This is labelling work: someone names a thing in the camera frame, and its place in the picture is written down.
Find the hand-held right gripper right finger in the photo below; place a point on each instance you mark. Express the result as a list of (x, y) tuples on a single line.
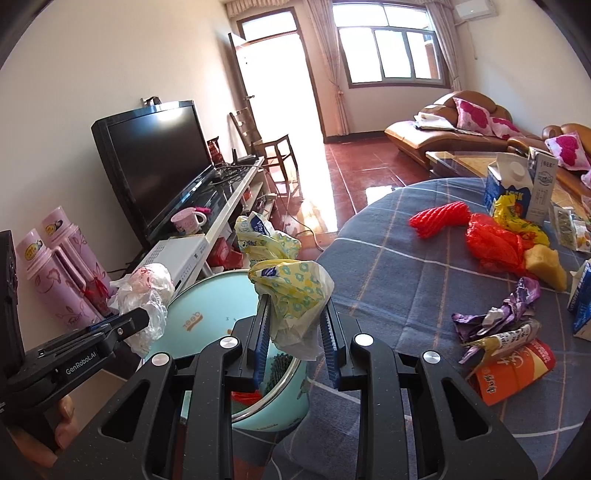
[(330, 350)]

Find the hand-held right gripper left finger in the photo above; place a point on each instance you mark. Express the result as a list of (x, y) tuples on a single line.
[(263, 341)]

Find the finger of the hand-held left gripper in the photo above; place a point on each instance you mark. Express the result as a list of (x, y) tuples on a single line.
[(131, 321)]

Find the clear plastic bag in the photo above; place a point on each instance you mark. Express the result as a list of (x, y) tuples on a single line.
[(143, 286)]

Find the yellow patterned plastic bag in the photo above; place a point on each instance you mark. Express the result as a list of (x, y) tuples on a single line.
[(258, 235), (295, 290)]

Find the light blue metal bin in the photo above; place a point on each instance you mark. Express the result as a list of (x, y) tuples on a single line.
[(207, 300)]

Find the orange snack packet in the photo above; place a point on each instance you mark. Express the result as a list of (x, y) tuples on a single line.
[(517, 378)]

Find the red plastic bag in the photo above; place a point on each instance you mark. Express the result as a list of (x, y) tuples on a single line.
[(494, 244)]

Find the yellow sponge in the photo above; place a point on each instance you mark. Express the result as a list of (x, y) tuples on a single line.
[(547, 267)]

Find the blue and white carton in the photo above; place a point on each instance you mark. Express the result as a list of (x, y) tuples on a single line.
[(581, 300)]

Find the person's left hand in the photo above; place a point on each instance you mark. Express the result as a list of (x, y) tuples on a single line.
[(64, 424)]

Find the dark green foam net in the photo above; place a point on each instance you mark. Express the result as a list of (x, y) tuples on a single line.
[(278, 374)]

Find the white media player box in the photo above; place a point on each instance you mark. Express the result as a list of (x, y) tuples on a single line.
[(180, 258)]

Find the pink floral thermos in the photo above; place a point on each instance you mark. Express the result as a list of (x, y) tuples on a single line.
[(51, 286), (69, 235)]

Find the red box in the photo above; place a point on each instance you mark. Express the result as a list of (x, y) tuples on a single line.
[(224, 253)]

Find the blue plaid tablecloth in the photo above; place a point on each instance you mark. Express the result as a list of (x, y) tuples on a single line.
[(406, 286)]

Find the pink mug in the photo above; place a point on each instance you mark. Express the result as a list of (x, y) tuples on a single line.
[(184, 221)]

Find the white television stand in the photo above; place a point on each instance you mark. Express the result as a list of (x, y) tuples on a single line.
[(231, 198)]

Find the black flat screen television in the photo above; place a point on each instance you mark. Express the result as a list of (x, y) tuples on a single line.
[(157, 170)]

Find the red foam fruit net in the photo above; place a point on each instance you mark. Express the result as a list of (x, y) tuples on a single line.
[(438, 219)]

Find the gold and white wrapper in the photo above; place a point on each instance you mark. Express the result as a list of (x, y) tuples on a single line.
[(508, 341)]

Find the black router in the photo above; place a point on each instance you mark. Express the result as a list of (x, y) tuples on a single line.
[(244, 159)]

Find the red patterned tin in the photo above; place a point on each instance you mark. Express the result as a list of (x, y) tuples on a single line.
[(214, 152)]

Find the purple foil wrapper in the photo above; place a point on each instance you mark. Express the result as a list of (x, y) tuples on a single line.
[(517, 300)]

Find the wooden chair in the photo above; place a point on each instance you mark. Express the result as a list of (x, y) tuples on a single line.
[(277, 145)]

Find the yellow plastic wrapper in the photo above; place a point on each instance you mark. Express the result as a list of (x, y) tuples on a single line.
[(521, 228)]

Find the brown leather chaise sofa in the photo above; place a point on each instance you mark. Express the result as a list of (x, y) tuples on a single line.
[(415, 138)]

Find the glass coffee table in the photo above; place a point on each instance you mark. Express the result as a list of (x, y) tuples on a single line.
[(461, 162)]

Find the blue milk carton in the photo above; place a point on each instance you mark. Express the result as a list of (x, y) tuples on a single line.
[(501, 184)]

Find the white cloth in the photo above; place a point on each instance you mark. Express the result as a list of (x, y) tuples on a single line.
[(431, 122)]

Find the brown door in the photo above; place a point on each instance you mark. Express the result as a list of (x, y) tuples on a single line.
[(242, 83)]

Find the green snack packets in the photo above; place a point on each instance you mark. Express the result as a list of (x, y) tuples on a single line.
[(568, 230)]

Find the tall white carton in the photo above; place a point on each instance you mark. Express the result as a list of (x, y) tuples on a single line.
[(542, 184)]

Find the pink flowered pillow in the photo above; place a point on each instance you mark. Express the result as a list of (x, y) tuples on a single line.
[(473, 115), (505, 128), (568, 150)]

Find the pale pink curtain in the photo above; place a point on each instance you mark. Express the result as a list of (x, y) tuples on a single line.
[(445, 41), (330, 69)]

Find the brown framed window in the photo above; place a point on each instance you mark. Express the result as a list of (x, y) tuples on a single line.
[(392, 50)]

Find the white air conditioner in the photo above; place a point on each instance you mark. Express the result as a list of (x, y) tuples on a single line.
[(473, 8)]

